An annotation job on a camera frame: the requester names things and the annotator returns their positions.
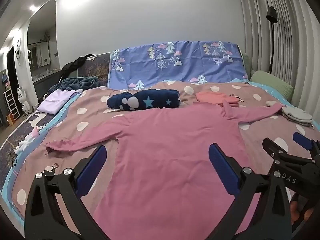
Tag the black floor lamp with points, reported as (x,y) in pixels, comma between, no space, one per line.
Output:
(272,16)

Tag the purple tree-print pillow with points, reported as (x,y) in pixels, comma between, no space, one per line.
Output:
(187,65)

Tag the white cat figurine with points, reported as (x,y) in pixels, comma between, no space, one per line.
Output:
(23,100)

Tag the green pillow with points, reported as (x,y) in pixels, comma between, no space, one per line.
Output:
(271,82)

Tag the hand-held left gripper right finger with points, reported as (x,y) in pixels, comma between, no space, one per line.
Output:
(222,170)

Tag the coral folded cloth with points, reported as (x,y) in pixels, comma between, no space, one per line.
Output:
(212,97)

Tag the person's right hand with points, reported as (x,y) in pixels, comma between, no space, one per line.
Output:
(298,211)

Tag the navy star-print folded cloth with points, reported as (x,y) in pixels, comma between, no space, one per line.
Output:
(145,100)

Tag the pink long-sleeve shirt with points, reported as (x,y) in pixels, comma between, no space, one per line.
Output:
(162,155)

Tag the white bear wall clock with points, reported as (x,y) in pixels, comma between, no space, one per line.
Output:
(17,50)

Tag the lavender folded cloth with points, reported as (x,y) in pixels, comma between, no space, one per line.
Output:
(56,100)

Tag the brown polka dot blanket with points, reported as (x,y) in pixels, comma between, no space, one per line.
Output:
(105,112)

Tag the black garment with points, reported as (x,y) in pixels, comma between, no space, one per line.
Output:
(72,65)

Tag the dark branch-print headboard cover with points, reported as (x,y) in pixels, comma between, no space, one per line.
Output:
(97,67)

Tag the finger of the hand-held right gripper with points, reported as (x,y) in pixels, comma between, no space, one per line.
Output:
(273,151)
(303,140)

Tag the grey folded clothes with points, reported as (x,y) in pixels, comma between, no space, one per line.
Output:
(297,115)

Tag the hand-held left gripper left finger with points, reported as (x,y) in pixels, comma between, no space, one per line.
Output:
(92,170)

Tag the wall mirror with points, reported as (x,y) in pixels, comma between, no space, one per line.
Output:
(38,53)

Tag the grey pleated curtain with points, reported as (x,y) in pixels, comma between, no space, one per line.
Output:
(287,42)

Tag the dark teal fleece blanket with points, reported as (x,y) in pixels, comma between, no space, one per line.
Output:
(72,82)

